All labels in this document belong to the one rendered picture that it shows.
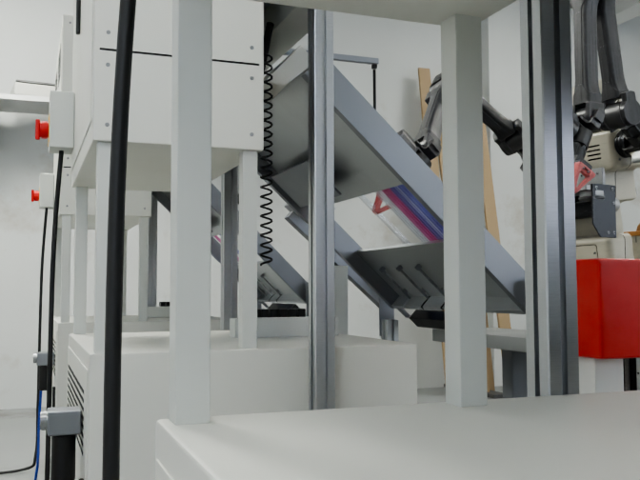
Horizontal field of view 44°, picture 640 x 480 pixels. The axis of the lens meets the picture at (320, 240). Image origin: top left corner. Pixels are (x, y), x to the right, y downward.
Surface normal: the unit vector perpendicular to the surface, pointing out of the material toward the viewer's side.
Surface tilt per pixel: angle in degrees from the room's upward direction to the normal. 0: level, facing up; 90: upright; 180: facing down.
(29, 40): 90
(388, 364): 90
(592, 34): 90
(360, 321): 90
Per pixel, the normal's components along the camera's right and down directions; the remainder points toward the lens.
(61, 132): 0.35, -0.06
